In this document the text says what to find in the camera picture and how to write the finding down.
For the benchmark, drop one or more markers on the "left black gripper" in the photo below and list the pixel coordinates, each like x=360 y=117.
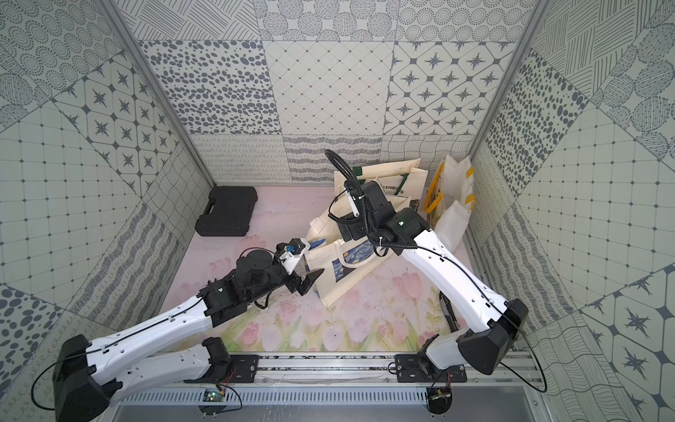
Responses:
x=294 y=277

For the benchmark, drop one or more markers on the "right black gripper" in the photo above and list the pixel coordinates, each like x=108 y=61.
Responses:
x=350 y=221

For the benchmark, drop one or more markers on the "starry night canvas tote bag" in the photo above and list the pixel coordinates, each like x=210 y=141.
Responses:
x=343 y=263

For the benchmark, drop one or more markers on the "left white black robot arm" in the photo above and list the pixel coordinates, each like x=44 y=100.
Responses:
x=90 y=375

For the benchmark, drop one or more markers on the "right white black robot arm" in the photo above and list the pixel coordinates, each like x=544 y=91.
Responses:
x=493 y=322

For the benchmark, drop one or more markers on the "black plastic tool case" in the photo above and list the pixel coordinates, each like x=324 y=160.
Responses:
x=228 y=213

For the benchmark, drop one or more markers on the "left small circuit board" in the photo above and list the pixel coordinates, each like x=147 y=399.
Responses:
x=212 y=396

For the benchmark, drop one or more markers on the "small circuit board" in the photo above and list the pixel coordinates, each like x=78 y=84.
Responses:
x=212 y=396
x=439 y=400

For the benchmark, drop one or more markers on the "right small circuit board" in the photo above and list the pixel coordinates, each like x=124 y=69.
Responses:
x=439 y=400

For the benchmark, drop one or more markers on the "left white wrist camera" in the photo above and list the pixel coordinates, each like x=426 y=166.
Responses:
x=292 y=256

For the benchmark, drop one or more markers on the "green handled floral tote bag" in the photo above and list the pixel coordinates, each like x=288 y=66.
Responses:
x=404 y=179

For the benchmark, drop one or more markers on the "yellow handled illustrated tote bag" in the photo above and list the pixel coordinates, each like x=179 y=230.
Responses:
x=451 y=200

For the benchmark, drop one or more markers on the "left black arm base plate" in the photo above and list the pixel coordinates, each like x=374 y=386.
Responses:
x=238 y=368

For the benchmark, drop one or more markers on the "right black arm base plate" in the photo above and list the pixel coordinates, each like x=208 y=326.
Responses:
x=411 y=368

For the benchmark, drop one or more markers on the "aluminium rail frame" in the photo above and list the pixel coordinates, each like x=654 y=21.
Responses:
x=371 y=369

